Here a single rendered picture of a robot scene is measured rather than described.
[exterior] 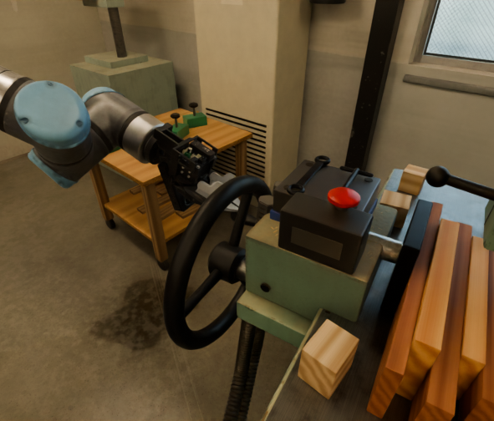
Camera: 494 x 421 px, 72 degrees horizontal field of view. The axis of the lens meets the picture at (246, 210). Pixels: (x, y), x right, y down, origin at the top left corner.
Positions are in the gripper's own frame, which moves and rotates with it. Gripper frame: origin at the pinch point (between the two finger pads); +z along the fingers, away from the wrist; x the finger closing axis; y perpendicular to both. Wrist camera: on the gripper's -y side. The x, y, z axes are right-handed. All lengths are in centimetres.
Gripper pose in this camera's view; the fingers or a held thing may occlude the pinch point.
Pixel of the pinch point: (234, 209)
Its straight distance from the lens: 64.4
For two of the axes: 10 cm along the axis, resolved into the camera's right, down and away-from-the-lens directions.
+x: 5.2, -5.0, 7.0
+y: 2.9, -6.6, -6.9
